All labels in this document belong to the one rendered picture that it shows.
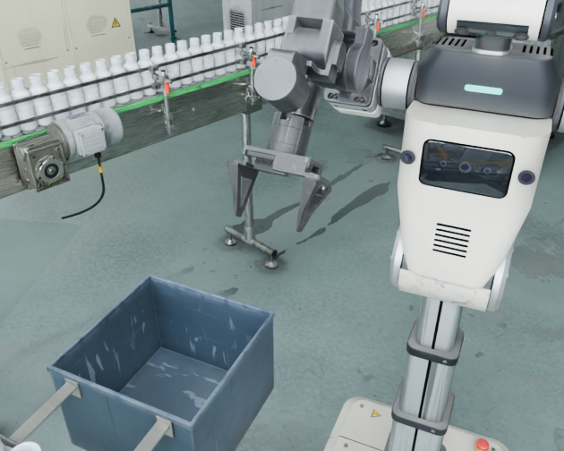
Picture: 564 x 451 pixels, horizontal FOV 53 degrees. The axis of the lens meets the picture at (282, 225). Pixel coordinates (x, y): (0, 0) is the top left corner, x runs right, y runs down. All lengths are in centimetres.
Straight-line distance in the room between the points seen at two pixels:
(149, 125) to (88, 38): 250
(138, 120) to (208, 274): 99
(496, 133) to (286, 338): 173
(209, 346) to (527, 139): 80
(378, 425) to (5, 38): 353
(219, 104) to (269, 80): 173
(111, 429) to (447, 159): 77
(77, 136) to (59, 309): 114
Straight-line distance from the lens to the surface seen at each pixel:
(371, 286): 282
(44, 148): 192
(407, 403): 139
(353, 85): 90
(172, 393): 133
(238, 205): 81
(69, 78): 209
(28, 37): 448
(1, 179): 203
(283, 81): 73
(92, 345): 122
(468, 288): 111
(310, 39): 81
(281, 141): 78
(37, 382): 253
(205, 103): 241
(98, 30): 473
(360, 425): 188
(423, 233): 105
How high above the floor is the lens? 171
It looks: 32 degrees down
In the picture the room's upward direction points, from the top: straight up
